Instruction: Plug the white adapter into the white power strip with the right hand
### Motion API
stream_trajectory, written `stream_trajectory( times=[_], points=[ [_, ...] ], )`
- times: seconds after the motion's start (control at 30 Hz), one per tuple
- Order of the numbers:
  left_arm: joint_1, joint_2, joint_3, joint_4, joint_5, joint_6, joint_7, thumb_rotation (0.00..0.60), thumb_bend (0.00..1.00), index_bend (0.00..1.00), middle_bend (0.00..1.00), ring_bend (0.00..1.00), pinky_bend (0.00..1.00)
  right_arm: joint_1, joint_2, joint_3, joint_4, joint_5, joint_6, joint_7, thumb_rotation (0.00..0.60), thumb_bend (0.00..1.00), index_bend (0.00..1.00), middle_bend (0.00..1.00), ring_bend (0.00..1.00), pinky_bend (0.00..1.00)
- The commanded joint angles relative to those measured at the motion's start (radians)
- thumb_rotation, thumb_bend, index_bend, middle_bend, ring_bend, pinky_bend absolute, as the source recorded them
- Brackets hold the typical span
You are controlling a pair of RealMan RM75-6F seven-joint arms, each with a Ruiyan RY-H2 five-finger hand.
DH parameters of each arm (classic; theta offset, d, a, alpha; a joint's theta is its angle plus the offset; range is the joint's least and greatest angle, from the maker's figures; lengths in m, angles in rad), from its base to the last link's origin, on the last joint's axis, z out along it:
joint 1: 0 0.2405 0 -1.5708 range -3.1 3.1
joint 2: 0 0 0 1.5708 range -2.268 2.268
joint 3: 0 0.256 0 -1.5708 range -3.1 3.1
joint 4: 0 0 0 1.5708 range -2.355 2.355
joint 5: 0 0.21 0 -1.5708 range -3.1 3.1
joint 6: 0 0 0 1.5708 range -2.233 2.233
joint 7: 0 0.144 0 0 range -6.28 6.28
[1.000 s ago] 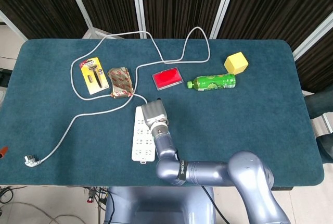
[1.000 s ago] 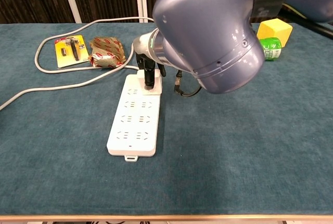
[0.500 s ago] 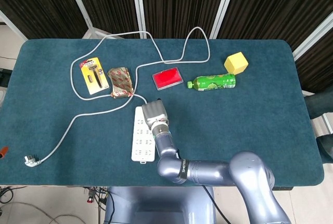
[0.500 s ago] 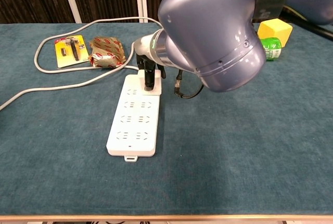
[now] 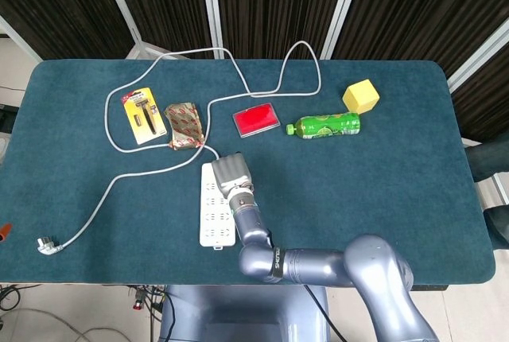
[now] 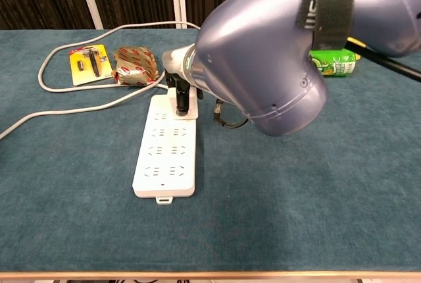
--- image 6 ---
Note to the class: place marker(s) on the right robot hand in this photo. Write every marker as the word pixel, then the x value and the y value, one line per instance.
pixel 176 61

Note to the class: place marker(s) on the white plug adapter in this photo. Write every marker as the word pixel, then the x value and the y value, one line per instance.
pixel 193 108

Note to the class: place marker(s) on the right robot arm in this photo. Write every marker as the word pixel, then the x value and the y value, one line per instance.
pixel 256 49

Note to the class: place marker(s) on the gold red snack packet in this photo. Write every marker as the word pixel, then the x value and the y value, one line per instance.
pixel 135 66

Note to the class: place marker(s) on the yellow razor blister pack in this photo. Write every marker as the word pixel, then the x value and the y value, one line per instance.
pixel 89 66

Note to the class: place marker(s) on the white power strip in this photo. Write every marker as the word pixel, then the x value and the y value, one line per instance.
pixel 164 177

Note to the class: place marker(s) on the green beverage bottle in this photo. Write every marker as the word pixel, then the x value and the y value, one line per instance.
pixel 335 64

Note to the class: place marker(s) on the teal table cloth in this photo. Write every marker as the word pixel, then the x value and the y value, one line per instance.
pixel 296 214

